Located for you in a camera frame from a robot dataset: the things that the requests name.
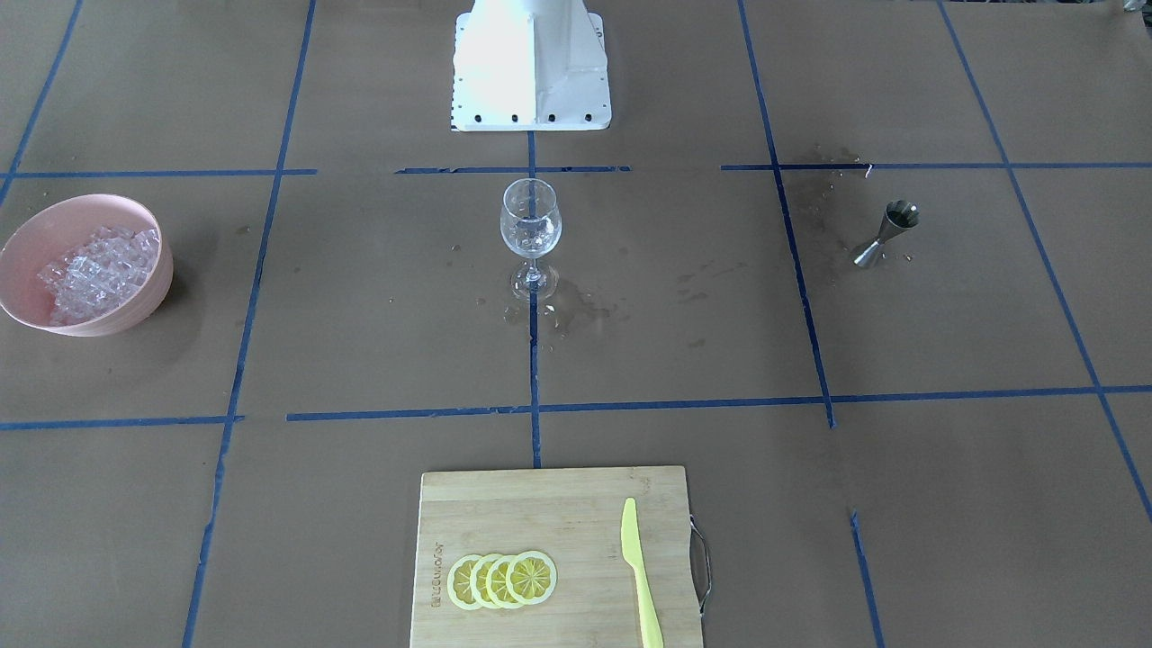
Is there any yellow plastic knife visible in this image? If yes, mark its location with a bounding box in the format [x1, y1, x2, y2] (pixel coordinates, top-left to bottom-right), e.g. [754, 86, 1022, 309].
[617, 497, 665, 647]

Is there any steel jigger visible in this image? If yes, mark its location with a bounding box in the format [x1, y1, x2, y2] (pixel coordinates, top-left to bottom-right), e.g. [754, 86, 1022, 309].
[852, 199, 919, 269]

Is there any clear ice cubes pile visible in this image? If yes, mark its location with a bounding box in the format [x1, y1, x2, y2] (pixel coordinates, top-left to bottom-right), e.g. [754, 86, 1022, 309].
[37, 226, 161, 327]

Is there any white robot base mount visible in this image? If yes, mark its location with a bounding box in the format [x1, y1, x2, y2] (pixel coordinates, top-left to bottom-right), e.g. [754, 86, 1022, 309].
[450, 1, 613, 131]

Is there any clear wine glass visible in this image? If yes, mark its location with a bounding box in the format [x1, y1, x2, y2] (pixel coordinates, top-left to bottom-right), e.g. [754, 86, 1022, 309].
[500, 179, 563, 301]

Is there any pink bowl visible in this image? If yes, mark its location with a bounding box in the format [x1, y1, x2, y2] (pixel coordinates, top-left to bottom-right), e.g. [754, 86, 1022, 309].
[1, 193, 174, 338]

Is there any lemon slice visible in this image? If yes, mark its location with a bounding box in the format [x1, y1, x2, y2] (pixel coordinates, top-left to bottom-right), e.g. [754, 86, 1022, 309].
[448, 553, 484, 610]
[505, 550, 558, 606]
[484, 553, 523, 608]
[469, 553, 505, 608]

